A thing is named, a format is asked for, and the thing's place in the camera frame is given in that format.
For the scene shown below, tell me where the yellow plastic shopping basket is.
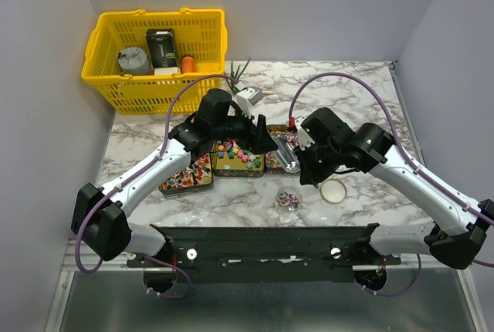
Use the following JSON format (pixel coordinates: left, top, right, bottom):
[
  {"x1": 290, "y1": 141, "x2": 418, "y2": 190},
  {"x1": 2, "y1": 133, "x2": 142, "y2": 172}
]
[{"x1": 81, "y1": 8, "x2": 228, "y2": 114}]

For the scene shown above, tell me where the tin of rainbow lollipops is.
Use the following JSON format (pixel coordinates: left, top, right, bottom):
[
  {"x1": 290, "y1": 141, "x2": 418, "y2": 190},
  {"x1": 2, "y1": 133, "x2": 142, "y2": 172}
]
[{"x1": 265, "y1": 124, "x2": 300, "y2": 175}]

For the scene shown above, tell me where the grey crumpled can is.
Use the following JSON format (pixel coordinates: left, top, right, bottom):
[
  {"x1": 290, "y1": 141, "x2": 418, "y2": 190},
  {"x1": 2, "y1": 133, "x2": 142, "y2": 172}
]
[{"x1": 117, "y1": 47, "x2": 151, "y2": 76}]

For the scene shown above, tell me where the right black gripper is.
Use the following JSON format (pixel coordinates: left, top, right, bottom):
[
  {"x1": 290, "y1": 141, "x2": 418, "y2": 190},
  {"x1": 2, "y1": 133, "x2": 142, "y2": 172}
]
[{"x1": 293, "y1": 137, "x2": 342, "y2": 185}]

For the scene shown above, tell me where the tin of star candies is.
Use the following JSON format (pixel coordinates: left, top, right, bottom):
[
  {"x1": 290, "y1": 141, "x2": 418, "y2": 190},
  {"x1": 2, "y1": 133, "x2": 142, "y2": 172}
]
[{"x1": 211, "y1": 141, "x2": 265, "y2": 178}]

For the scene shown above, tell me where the silver metal scoop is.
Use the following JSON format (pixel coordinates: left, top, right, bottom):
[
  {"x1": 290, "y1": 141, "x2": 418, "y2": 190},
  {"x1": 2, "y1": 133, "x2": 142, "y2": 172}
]
[{"x1": 273, "y1": 137, "x2": 300, "y2": 174}]

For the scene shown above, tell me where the green onion sprig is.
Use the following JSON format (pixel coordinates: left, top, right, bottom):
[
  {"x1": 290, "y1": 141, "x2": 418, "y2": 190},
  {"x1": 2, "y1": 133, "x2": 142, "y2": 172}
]
[{"x1": 225, "y1": 58, "x2": 277, "y2": 97}]

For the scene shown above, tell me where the clear glass jar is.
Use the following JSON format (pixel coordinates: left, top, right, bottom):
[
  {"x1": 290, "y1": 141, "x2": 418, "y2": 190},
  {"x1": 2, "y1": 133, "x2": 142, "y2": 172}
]
[{"x1": 275, "y1": 186, "x2": 303, "y2": 212}]

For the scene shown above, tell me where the round jar lid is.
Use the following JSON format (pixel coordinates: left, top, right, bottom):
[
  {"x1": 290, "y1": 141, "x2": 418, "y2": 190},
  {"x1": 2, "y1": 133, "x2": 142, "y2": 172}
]
[{"x1": 320, "y1": 179, "x2": 347, "y2": 204}]

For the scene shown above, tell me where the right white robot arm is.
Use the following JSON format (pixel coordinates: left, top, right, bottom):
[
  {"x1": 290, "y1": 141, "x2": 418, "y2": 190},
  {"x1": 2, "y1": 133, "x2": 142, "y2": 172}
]
[{"x1": 290, "y1": 107, "x2": 493, "y2": 269}]

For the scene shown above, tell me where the black carton box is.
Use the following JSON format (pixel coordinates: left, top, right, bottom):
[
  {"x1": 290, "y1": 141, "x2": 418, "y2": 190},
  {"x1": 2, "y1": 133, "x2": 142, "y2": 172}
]
[{"x1": 145, "y1": 29, "x2": 178, "y2": 68}]

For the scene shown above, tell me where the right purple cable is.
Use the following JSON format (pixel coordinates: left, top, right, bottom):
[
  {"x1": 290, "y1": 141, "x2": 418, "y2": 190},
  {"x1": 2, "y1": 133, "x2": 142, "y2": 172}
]
[{"x1": 288, "y1": 72, "x2": 494, "y2": 296}]

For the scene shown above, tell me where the tin of dark lollipops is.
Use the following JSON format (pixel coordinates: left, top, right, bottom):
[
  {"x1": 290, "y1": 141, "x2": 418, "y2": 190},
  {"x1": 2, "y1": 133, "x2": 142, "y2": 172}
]
[{"x1": 158, "y1": 153, "x2": 214, "y2": 196}]

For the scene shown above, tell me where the black mounting base rail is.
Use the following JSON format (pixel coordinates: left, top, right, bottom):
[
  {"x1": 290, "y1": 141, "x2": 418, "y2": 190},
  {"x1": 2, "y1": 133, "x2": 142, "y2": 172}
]
[{"x1": 127, "y1": 222, "x2": 414, "y2": 285}]

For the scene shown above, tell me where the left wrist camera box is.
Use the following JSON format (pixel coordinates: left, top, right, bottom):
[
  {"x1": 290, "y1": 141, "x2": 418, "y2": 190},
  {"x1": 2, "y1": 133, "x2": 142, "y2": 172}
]
[{"x1": 236, "y1": 87, "x2": 264, "y2": 116}]

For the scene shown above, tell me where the white box in basket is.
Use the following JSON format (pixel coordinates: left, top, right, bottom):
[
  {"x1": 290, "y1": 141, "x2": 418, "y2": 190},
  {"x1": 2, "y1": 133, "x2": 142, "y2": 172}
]
[{"x1": 154, "y1": 67, "x2": 181, "y2": 76}]

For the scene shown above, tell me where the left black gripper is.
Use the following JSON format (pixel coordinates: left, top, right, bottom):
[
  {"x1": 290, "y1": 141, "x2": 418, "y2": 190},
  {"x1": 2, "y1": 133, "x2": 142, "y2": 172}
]
[{"x1": 212, "y1": 105, "x2": 279, "y2": 156}]

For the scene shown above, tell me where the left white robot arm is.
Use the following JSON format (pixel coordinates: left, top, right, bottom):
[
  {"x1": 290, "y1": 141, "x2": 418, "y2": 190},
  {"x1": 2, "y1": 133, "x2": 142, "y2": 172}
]
[{"x1": 71, "y1": 87, "x2": 277, "y2": 266}]

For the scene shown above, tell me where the orange bottle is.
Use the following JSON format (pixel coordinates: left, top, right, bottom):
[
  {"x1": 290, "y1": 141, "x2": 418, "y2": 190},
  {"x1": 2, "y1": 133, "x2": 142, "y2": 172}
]
[{"x1": 181, "y1": 55, "x2": 196, "y2": 73}]

